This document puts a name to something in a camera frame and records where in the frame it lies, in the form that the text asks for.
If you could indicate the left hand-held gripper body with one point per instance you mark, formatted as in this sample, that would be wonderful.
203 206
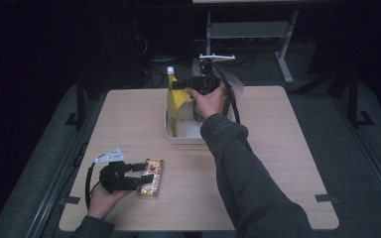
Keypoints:
115 178

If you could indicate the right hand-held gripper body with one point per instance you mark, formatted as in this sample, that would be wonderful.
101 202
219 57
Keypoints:
205 82

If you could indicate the small brown snack packet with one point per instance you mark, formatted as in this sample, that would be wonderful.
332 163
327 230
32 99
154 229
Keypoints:
152 178

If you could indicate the yellow spouted pouch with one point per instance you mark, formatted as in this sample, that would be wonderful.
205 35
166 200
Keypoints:
175 99

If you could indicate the white plastic container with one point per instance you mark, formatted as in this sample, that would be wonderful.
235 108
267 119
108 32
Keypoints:
187 137

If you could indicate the person's right hand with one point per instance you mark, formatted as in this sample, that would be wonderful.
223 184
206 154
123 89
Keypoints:
210 104

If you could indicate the person's left hand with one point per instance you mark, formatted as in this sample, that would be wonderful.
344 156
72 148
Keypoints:
104 203

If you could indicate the dark tape strip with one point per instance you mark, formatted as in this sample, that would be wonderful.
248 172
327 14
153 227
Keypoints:
70 200
325 198

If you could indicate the white metal stand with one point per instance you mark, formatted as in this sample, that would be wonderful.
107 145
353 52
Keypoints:
248 29

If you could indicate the black metal stand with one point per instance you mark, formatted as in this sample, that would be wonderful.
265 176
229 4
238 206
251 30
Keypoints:
353 99
80 105

